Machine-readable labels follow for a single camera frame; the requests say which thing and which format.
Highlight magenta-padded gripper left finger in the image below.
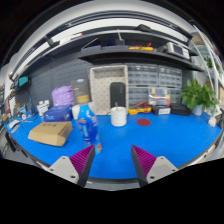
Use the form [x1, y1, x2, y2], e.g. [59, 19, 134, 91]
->
[47, 144, 96, 188]

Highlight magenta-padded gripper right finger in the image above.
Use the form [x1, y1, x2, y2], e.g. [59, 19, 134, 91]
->
[130, 144, 179, 188]

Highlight blue drink bottle yellow cap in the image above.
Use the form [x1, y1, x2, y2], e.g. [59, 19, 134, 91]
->
[73, 103, 103, 155]

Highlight brown cardboard box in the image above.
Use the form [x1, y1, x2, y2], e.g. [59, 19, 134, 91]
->
[27, 121, 74, 148]

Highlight flat round red coaster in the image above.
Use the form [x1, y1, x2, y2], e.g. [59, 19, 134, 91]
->
[136, 118, 152, 127]

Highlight blue printed box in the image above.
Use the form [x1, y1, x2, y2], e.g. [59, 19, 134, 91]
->
[42, 105, 74, 123]

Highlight black box with white label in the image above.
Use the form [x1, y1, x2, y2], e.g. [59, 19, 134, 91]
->
[151, 105, 172, 116]

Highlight flat black pouch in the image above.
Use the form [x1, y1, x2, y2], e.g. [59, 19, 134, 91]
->
[169, 103, 193, 117]

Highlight small white box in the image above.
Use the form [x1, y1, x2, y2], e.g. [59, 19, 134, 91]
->
[36, 99, 50, 116]

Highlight white ribbed cup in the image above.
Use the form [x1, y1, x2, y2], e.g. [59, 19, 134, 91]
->
[110, 106, 128, 128]

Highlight purple plastic bag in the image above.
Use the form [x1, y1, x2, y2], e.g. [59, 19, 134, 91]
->
[51, 85, 76, 108]

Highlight clear box of coloured parts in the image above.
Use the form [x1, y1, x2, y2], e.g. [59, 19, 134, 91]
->
[148, 87, 172, 107]

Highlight low grey drawer cabinet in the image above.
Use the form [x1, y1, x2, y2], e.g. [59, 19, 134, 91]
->
[128, 85, 183, 108]

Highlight dark grey upright box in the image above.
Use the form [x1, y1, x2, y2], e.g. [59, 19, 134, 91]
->
[71, 78, 92, 106]

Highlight green potted plant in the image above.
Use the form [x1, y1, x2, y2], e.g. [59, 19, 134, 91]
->
[179, 78, 219, 117]

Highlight black zip case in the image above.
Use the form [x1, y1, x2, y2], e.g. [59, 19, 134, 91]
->
[109, 82, 127, 109]

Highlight beige dotted organizer tray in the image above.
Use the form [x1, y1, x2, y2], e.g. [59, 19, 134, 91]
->
[89, 64, 130, 116]

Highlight narrow grey drawer cabinet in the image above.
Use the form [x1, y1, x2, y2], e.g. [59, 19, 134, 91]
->
[158, 65, 183, 89]

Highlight wide grey drawer cabinet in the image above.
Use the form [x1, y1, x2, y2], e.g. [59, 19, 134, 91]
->
[127, 63, 159, 87]

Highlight black wall shelf unit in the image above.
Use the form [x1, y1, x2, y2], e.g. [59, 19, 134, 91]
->
[9, 9, 204, 81]

